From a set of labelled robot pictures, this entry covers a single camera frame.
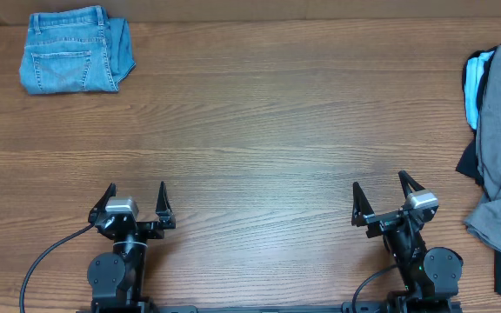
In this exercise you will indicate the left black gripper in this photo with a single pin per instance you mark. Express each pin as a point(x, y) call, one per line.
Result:
point(156, 229)

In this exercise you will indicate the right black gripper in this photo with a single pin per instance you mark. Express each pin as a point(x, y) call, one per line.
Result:
point(363, 214)

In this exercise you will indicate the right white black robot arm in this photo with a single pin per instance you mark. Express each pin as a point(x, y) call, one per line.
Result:
point(430, 276)

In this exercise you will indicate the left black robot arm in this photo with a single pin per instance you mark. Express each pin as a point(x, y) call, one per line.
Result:
point(117, 277)

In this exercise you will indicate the light blue garment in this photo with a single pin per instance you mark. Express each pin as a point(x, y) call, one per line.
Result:
point(476, 75)

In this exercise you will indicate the folded blue denim jeans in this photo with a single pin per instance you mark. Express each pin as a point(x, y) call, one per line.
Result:
point(74, 51)

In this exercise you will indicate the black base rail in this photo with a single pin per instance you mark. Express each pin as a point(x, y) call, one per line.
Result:
point(346, 307)

